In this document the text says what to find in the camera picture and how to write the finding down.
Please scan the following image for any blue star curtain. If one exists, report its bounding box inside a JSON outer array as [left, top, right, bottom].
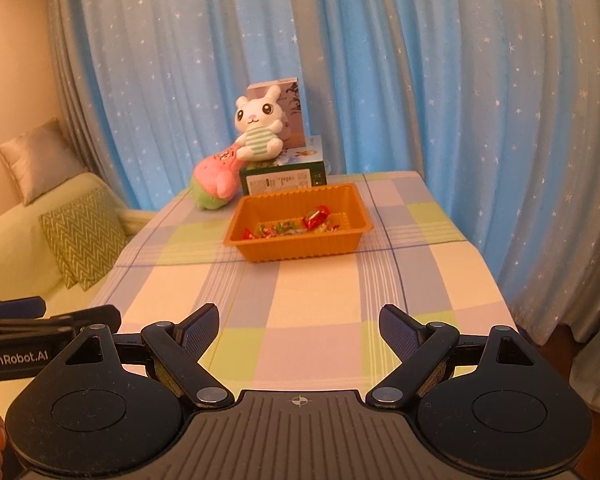
[[47, 0, 600, 347]]

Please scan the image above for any orange plastic tray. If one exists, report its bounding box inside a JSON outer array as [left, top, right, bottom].
[[223, 182, 374, 264]]

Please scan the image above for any pale green sofa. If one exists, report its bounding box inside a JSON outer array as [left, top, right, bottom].
[[0, 170, 157, 321]]

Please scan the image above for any green cardboard box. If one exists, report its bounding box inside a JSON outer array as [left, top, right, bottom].
[[239, 135, 327, 197]]

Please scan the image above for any grey printed cardboard box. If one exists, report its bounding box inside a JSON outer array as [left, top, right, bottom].
[[246, 77, 309, 150]]

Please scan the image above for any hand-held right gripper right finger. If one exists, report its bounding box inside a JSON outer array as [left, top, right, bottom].
[[366, 304, 541, 408]]

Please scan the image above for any white bunny plush toy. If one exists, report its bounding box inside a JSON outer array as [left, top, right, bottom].
[[232, 85, 287, 161]]

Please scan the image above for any pastel plaid tablecloth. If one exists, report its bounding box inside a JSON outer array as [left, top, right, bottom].
[[0, 170, 519, 411]]

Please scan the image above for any green zigzag cushion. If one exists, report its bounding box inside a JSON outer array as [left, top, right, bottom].
[[39, 187, 131, 292]]

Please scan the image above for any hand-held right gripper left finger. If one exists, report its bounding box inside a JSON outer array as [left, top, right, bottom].
[[60, 303, 234, 408]]

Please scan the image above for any silver grey cushion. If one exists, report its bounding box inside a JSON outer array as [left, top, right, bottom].
[[0, 117, 84, 206]]

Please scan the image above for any pink and green plush toy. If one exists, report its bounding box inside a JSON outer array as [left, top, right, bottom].
[[190, 144, 244, 210]]

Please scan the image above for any red teardrop candy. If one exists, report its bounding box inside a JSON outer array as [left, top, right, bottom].
[[302, 205, 334, 231]]

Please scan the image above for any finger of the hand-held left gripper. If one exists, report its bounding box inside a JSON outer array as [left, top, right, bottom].
[[49, 304, 122, 334], [0, 297, 47, 319]]

